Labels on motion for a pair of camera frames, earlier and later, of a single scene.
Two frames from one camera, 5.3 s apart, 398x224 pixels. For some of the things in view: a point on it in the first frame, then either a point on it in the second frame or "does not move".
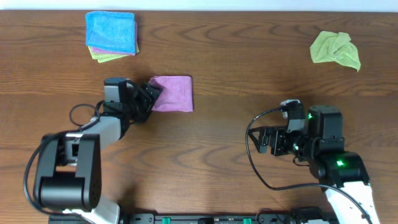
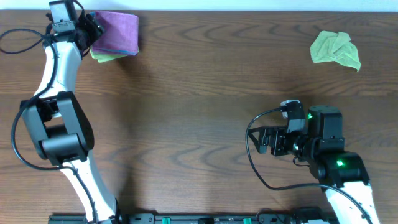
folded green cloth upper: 101,55 does not move
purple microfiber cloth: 176,95 to 120,31
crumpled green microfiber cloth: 331,46 does not move
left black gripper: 148,100 to 93,27
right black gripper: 277,134 does not move
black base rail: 206,218 does not move
